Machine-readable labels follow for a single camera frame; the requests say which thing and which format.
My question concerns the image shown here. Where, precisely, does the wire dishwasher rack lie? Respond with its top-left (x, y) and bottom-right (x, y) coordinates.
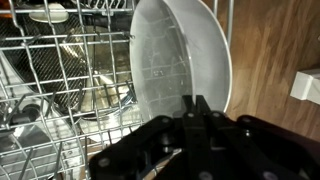
top-left (0, 0), bottom-right (234, 180)

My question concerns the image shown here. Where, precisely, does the black mesh strainer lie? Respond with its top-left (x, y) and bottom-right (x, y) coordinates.
top-left (0, 19), bottom-right (89, 111)

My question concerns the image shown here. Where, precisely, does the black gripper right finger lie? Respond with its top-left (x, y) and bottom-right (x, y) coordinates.
top-left (196, 94), bottom-right (320, 180)

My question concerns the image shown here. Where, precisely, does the steel bowl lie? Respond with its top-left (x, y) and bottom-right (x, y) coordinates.
top-left (84, 33), bottom-right (138, 121)

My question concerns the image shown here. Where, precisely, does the white block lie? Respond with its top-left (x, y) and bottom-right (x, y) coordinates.
top-left (289, 68), bottom-right (320, 106)

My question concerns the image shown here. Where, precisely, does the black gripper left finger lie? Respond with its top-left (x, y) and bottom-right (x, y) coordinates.
top-left (87, 94), bottom-right (214, 180)

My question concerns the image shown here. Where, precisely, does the white plate standing upright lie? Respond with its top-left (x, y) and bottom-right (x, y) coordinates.
top-left (162, 0), bottom-right (234, 113)

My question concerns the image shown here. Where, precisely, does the white cup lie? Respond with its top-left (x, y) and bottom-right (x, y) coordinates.
top-left (28, 2), bottom-right (70, 24)

